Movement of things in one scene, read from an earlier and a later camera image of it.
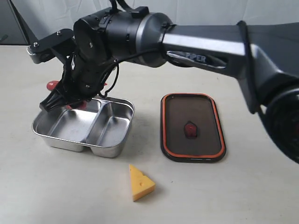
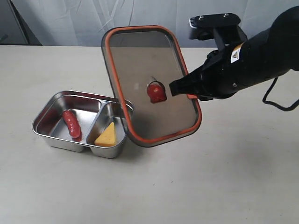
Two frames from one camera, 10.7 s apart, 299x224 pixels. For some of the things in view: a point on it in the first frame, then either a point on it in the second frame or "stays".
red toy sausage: [81, 105] -> [74, 127]
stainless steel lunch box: [100, 128] stays
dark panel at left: [13, 30] stays
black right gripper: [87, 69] -> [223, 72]
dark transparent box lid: [191, 129] -> [142, 61]
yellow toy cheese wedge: [141, 185] -> [107, 137]
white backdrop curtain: [40, 17] stays
